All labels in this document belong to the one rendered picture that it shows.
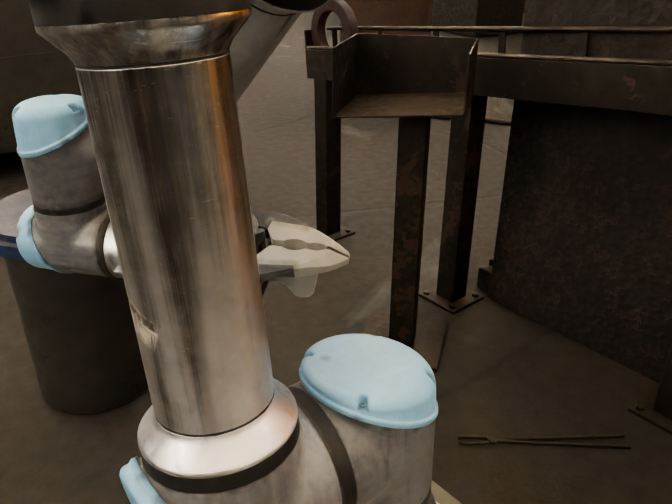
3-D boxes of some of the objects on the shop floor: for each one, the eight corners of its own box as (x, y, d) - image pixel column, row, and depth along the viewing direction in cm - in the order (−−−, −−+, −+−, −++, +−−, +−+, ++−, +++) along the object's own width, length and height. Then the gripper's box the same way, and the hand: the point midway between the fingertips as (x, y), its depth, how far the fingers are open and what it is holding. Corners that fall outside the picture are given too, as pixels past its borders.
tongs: (622, 435, 127) (623, 432, 127) (630, 450, 124) (631, 447, 123) (456, 434, 128) (456, 431, 127) (459, 448, 124) (459, 445, 124)
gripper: (185, 250, 74) (360, 268, 70) (155, 309, 68) (344, 332, 64) (166, 196, 68) (356, 212, 64) (130, 255, 62) (337, 276, 58)
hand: (336, 252), depth 62 cm, fingers closed
